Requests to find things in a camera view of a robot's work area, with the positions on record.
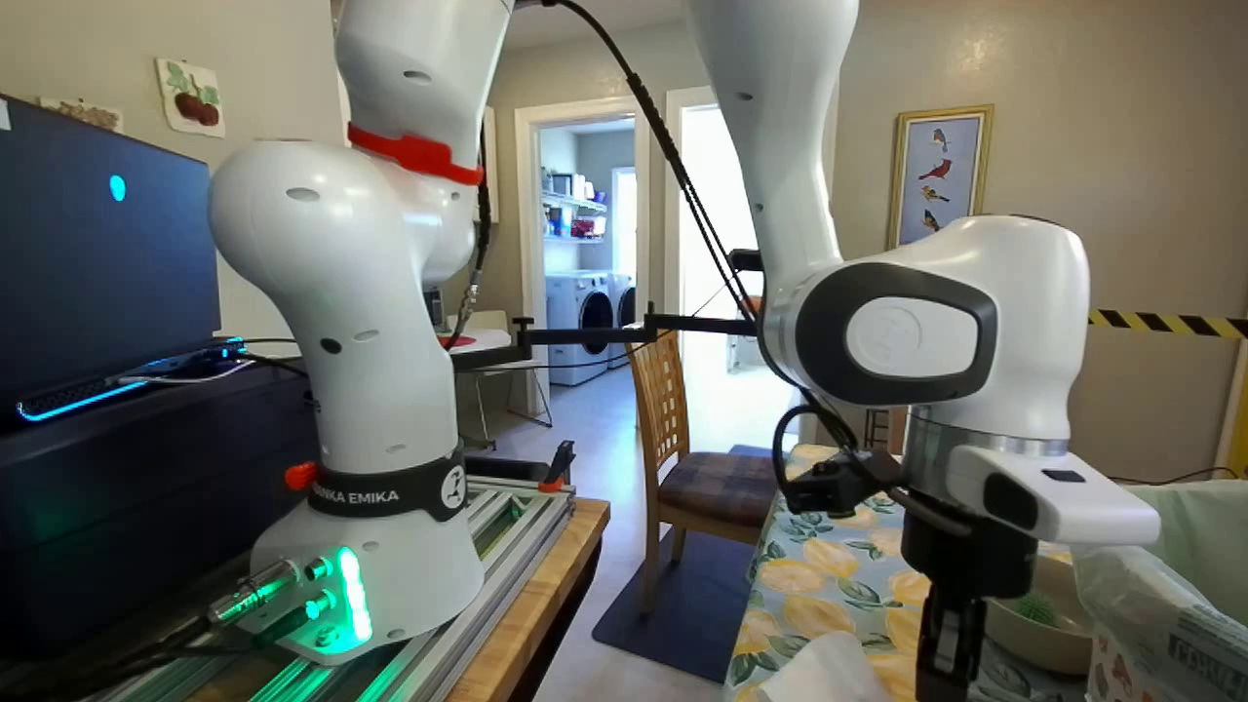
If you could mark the black stereo camera bar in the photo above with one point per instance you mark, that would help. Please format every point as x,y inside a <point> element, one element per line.
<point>745,257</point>

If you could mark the dark blue floor mat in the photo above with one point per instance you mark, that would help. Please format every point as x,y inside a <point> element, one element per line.
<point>675,611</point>

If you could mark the yellow black caution tape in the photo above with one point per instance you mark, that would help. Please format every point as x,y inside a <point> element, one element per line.
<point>1170,323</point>

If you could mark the wooden workbench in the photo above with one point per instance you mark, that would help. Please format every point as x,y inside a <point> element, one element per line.
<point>548,611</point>

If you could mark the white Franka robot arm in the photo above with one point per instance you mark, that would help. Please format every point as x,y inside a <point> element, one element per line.
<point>363,323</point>

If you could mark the black cabinet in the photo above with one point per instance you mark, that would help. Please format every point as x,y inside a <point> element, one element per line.
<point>132,518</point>

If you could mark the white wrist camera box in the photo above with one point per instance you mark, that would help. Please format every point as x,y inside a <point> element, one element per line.
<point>1056,499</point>

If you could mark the white side table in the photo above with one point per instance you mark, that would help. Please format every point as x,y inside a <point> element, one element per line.
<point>492,340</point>

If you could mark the wooden chair with seat cushion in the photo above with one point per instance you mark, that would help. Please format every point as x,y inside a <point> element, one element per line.
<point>715,488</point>

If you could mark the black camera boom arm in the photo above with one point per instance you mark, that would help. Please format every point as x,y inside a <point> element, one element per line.
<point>587,332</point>

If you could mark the framed bird picture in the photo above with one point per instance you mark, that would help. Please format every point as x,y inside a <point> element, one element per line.
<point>939,167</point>

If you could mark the lemon print tablecloth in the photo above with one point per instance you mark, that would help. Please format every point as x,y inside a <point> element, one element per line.
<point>834,570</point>

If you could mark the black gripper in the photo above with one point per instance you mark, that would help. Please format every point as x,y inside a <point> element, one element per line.
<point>970,552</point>

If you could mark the aluminium mounting rail plate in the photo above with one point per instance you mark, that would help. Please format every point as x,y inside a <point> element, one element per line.
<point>510,546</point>

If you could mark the black computer monitor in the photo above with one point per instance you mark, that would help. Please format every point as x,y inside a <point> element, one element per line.
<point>103,257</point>

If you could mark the orange knob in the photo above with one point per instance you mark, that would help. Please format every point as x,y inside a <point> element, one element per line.
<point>298,472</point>

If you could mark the glowing blue edged device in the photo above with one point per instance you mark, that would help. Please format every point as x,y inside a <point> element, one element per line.
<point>132,377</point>

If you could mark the fruit wall picture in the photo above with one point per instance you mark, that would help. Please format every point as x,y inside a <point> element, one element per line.
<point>189,97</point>

